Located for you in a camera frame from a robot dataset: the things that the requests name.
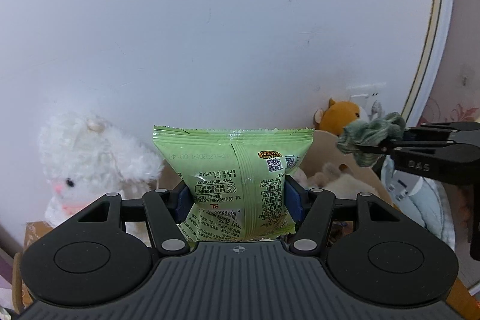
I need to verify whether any green fabric scrunchie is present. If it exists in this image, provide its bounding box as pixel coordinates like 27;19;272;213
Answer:
337;112;406;167

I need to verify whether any white phone stand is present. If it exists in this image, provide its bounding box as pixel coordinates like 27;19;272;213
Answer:
382;157;424;202

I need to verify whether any green snack bag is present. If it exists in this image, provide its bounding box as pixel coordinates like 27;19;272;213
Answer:
153;126;314;242

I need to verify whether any white fluffy rabbit plush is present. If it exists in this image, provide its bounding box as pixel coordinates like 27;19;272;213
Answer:
38;113;164;227

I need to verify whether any orange white hamster plush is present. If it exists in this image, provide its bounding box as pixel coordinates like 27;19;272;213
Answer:
313;98;369;136

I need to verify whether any white door frame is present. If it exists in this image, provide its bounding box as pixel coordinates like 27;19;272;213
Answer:
402;0;454;126

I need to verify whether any beige plastic storage bin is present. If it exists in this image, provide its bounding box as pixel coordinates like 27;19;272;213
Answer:
157;128;395;235

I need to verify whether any white wall socket switch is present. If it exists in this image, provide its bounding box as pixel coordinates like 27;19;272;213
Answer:
346;83;386;113

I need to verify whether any white plug and cable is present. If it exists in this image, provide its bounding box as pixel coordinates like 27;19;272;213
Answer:
368;100;386;120

